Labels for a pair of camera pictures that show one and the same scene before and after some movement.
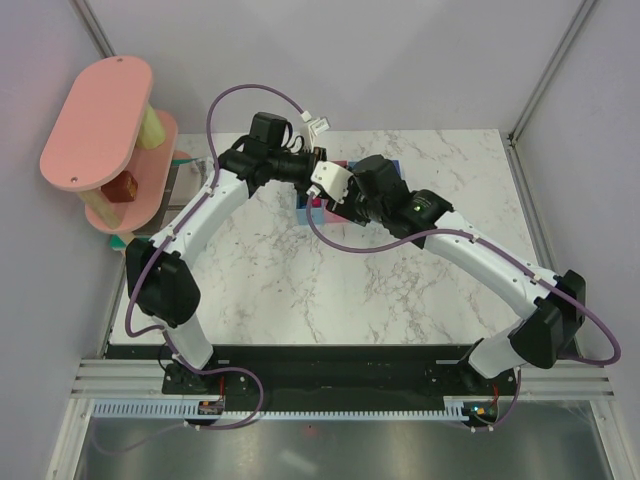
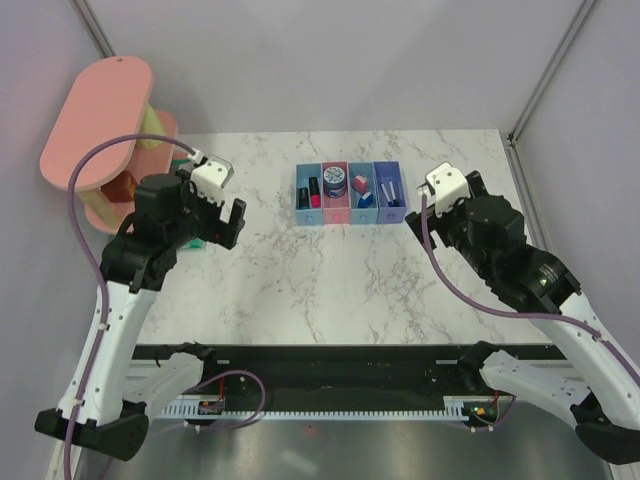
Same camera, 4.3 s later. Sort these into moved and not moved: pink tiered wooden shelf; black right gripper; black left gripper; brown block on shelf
Moved: black right gripper; black left gripper
Not moved: brown block on shelf; pink tiered wooden shelf
